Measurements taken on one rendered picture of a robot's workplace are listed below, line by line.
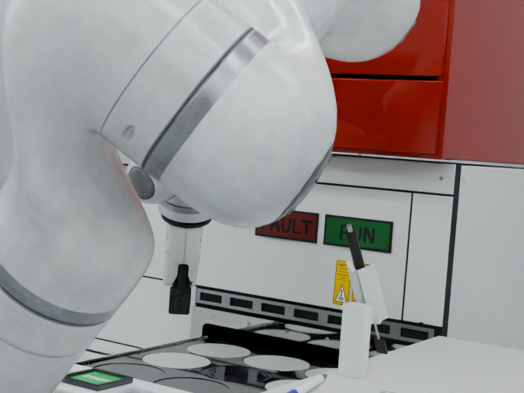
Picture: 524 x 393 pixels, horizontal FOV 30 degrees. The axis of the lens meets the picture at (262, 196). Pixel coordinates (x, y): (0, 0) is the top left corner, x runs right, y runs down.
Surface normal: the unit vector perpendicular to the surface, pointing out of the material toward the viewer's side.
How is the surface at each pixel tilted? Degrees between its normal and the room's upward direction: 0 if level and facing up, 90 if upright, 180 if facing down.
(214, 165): 109
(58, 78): 119
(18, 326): 115
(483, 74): 90
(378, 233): 90
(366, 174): 90
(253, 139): 93
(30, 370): 126
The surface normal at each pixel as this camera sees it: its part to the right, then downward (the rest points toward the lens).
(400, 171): -0.54, 0.00
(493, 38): 0.84, 0.09
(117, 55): -0.08, 0.15
